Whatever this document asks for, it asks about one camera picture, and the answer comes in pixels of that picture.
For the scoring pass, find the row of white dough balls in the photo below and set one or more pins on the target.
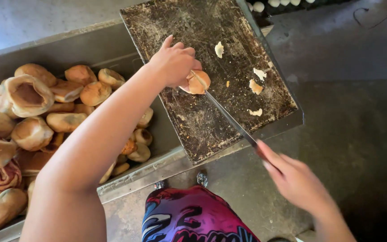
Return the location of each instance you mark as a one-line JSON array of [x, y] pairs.
[[258, 6]]

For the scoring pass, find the person's right shoe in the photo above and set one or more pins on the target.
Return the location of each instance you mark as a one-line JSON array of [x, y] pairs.
[[202, 179]]

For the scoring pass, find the colourful printed shorts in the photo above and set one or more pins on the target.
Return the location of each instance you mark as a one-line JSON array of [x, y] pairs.
[[193, 218]]

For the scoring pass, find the black dough tray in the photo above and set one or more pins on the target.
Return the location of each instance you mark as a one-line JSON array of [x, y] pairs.
[[321, 6]]

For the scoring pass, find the heap of baked bread rolls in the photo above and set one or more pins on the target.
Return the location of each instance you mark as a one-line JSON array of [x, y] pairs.
[[29, 127]]

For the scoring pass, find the small golden bread roll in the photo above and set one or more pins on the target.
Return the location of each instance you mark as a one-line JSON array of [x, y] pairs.
[[198, 82]]

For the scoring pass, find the long steel knife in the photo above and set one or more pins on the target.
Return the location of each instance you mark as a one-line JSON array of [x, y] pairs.
[[230, 117]]

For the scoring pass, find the pale bread scrap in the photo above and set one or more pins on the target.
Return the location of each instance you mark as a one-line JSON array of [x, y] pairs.
[[255, 112], [260, 74], [219, 49], [255, 87]]

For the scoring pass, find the person's left hand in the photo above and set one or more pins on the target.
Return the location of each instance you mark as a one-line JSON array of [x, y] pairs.
[[171, 65]]

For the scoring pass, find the person's right fingers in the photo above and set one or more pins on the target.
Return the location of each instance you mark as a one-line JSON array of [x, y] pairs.
[[274, 159]]

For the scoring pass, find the grey metal trough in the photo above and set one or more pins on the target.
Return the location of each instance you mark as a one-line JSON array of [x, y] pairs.
[[89, 50]]

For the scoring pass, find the person's shoe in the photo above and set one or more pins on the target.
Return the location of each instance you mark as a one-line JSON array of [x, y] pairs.
[[202, 179], [159, 185]]

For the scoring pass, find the dark scratched baking tray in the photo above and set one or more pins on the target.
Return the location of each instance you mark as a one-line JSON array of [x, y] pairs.
[[213, 111]]

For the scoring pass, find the person's right hand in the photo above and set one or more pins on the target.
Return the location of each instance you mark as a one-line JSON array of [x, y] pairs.
[[297, 185]]

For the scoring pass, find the person's left shoe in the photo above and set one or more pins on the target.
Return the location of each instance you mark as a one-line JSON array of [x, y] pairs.
[[159, 185]]

